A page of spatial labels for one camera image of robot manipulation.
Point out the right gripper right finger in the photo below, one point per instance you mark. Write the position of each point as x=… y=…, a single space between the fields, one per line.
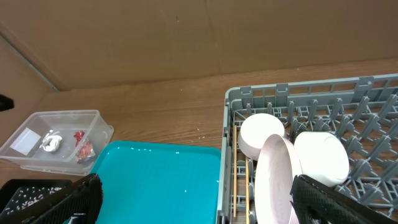
x=314 y=202

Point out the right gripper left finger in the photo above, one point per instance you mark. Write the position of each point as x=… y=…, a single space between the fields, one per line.
x=79 y=202

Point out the red snack wrapper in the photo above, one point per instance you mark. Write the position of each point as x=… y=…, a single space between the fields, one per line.
x=86 y=150

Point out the pale green bowl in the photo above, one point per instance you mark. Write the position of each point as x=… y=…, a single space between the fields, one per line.
x=322 y=157

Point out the large white plate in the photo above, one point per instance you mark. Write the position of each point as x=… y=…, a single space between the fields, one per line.
x=277 y=166

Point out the wooden chopstick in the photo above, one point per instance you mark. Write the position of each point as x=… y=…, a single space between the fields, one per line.
x=235 y=171
x=247 y=191

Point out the pink white bowl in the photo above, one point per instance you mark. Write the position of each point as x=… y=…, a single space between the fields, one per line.
x=254 y=132

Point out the black food waste tray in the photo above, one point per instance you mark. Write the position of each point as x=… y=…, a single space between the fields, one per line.
x=10 y=187

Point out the grey dishwasher rack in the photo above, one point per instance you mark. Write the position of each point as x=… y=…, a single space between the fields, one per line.
x=361 y=112

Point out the clear plastic bin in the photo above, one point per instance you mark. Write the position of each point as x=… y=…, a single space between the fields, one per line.
x=23 y=147

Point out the teal plastic tray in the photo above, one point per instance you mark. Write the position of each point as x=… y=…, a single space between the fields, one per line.
x=147 y=182

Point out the rice and peanut scraps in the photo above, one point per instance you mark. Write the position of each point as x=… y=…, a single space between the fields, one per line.
x=26 y=196

